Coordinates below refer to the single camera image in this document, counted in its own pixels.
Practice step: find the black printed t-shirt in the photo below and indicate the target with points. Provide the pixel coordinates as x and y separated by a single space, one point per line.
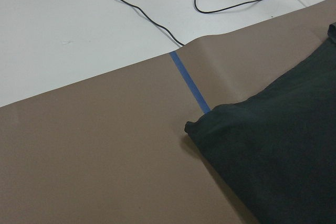
276 150

